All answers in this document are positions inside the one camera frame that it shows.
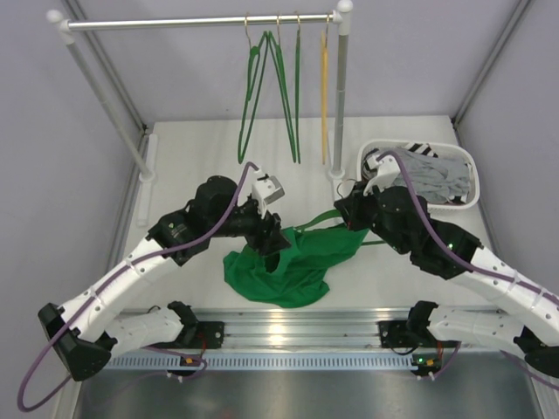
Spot white slotted cable duct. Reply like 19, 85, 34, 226
105, 351, 439, 371

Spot grey clothes in basket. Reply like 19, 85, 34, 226
394, 147, 471, 205

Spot aluminium mounting rail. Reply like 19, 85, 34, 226
108, 307, 516, 350

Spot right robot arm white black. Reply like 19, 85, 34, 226
335, 182, 558, 377

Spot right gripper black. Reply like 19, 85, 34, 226
335, 178, 409, 255

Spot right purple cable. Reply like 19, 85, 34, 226
377, 150, 559, 389

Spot purple cable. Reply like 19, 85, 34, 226
17, 161, 263, 414
377, 150, 559, 389

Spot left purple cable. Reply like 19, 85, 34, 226
17, 161, 263, 414

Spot black white striped garment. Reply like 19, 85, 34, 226
403, 142, 438, 158

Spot metal clothes rack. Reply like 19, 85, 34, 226
45, 0, 355, 226

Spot green tank top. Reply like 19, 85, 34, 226
223, 225, 368, 308

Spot green hanger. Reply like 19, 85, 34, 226
267, 14, 300, 163
294, 15, 301, 164
237, 31, 269, 163
244, 177, 390, 263

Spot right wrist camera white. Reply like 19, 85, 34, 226
362, 154, 401, 196

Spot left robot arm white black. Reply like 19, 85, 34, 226
38, 175, 290, 381

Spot white laundry basket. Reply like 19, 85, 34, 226
356, 139, 480, 212

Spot yellow hanger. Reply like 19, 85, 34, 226
321, 17, 330, 165

